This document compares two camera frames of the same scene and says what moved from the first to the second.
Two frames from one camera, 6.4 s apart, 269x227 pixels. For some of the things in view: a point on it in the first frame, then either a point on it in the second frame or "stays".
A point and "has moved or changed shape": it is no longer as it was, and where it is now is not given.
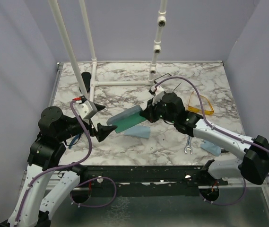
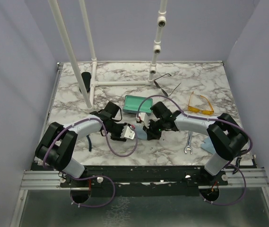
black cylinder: x=86 y=76 stays
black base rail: x=131 y=180 stays
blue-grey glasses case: x=126 y=119 has moved or changed shape
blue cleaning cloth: x=139 y=131 stays
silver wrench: x=188 y=146 stays
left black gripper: x=103 y=130 -> x=117 y=137
